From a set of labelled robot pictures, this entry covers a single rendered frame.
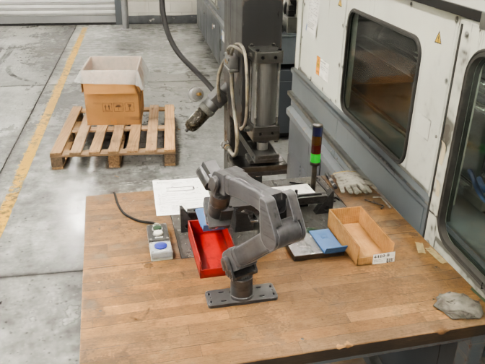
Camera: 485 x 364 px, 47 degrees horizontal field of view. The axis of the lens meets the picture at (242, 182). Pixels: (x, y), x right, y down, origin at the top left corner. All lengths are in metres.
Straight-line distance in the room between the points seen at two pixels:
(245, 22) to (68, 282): 2.03
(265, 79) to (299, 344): 0.79
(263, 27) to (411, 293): 0.91
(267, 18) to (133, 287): 0.90
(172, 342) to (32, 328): 1.66
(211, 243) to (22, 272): 1.84
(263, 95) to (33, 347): 1.77
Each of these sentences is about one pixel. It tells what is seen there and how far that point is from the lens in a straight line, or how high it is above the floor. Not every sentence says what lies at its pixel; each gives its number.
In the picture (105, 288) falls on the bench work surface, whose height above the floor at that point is 0.90.
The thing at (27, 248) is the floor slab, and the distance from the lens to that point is 3.71.
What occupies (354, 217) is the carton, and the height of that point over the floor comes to 0.93.
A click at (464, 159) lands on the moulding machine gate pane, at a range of 1.85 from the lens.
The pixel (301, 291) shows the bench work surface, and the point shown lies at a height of 0.90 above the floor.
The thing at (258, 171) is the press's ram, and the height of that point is 1.12.
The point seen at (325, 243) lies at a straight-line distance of 1.83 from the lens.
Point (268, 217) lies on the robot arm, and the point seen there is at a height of 1.26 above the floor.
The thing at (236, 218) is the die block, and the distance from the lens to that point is 1.88.
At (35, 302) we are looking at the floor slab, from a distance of 3.22.
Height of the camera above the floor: 1.88
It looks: 26 degrees down
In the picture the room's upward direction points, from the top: 1 degrees clockwise
